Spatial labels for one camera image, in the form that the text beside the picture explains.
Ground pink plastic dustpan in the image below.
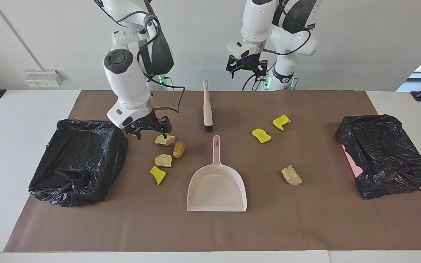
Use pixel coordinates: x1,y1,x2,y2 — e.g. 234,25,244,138
186,135,248,212

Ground yellow sponge piece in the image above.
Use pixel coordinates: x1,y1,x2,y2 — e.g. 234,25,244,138
252,128,272,144
272,114,291,132
149,166,167,186

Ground beige sponge chunk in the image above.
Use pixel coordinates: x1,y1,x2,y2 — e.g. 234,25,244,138
155,134,177,147
281,165,303,186
154,154,173,168

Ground beige brush black bristles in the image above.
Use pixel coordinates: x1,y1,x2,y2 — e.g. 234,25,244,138
202,80,213,133

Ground brown paper table mat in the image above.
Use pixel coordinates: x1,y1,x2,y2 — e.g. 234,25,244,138
3,90,421,252

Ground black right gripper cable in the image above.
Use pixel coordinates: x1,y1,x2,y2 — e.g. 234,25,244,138
137,11,186,114

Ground pink trash bin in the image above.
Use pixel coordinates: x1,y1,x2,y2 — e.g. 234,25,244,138
341,144,363,179

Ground black plastic trash bag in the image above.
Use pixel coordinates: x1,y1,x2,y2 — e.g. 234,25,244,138
28,118,128,208
335,114,421,199

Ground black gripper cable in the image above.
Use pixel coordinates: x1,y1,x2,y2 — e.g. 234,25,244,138
137,11,186,114
263,29,311,56

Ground white wall socket box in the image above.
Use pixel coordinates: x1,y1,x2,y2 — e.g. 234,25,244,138
25,69,64,88

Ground brown bread roll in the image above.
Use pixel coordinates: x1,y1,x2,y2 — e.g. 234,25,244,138
172,142,186,159

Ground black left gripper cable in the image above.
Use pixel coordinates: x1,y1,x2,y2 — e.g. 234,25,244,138
263,29,311,56

